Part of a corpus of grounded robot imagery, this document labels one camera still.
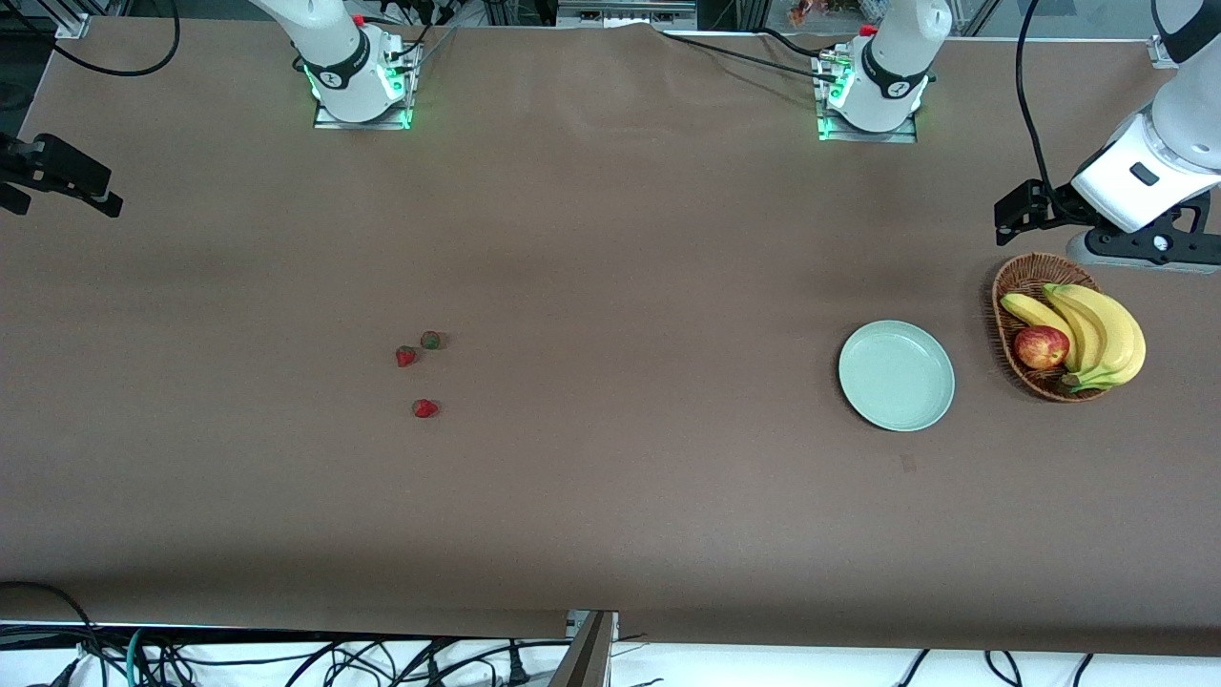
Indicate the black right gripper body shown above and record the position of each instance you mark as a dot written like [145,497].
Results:
[21,164]

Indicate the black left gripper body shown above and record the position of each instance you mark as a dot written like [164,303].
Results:
[1057,206]

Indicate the red strawberry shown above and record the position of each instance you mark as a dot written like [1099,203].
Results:
[425,408]
[405,356]
[431,340]

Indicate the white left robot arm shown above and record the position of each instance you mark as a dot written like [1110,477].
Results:
[897,57]

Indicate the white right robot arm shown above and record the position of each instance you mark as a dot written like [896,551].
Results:
[334,48]

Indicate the pale green round plate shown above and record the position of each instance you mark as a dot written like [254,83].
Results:
[897,377]

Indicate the brown wicker basket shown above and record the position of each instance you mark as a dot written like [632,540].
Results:
[1025,272]

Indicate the yellow banana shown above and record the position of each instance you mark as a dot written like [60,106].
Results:
[1126,343]
[1087,329]
[1030,310]

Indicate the red apple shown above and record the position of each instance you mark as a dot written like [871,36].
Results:
[1042,347]

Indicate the orange colourful object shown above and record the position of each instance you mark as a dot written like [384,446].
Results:
[806,11]

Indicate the brown table cover sheet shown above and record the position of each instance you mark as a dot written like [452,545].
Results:
[610,239]

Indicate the grey power strip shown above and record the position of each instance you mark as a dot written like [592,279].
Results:
[620,14]

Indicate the aluminium frame profile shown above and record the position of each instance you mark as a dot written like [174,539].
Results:
[72,19]
[1164,52]

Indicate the aluminium frame post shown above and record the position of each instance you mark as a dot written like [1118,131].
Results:
[587,658]

